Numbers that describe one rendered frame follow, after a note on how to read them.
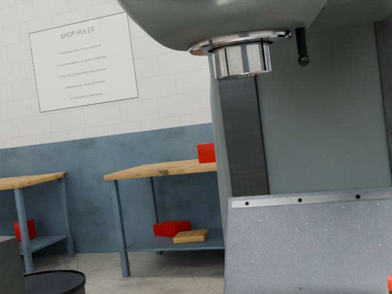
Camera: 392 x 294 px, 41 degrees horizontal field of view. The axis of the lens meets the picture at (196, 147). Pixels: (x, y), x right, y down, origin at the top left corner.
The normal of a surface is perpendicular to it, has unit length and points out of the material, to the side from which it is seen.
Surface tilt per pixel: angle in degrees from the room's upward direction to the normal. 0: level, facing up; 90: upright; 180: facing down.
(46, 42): 90
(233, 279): 63
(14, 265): 90
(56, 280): 86
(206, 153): 90
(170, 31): 150
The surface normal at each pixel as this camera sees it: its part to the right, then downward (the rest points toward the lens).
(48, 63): -0.37, 0.10
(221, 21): -0.04, 0.89
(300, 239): -0.40, -0.34
